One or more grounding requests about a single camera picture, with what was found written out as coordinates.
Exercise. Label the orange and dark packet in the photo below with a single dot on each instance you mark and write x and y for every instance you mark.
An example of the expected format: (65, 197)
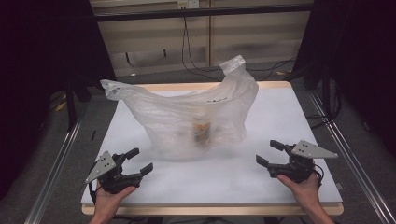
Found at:
(201, 132)

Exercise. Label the black horizontal bar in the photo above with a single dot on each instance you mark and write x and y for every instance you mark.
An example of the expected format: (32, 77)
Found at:
(202, 12)

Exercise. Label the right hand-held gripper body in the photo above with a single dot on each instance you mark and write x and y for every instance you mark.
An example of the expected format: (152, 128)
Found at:
(299, 165)

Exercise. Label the white wall socket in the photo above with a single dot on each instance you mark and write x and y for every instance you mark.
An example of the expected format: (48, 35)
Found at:
(188, 3)

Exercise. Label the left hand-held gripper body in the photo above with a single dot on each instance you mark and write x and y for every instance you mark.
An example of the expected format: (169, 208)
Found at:
(109, 174)

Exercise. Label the translucent white plastic bag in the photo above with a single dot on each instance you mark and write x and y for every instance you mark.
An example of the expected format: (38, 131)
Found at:
(186, 124)

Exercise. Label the black metal stand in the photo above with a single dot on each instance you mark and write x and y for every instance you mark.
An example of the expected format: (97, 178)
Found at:
(71, 105)

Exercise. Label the person's left hand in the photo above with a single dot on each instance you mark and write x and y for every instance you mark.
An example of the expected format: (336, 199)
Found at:
(109, 199)

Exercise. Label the aluminium rail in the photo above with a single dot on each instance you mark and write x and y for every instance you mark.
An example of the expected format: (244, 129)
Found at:
(53, 174)
(351, 161)

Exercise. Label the black curtain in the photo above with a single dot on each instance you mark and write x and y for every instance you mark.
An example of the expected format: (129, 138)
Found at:
(37, 77)
(361, 62)

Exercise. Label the person's right hand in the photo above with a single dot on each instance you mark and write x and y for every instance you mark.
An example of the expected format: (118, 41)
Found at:
(302, 190)

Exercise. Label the yellow floor tape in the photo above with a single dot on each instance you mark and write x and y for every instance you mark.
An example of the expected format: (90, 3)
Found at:
(61, 106)

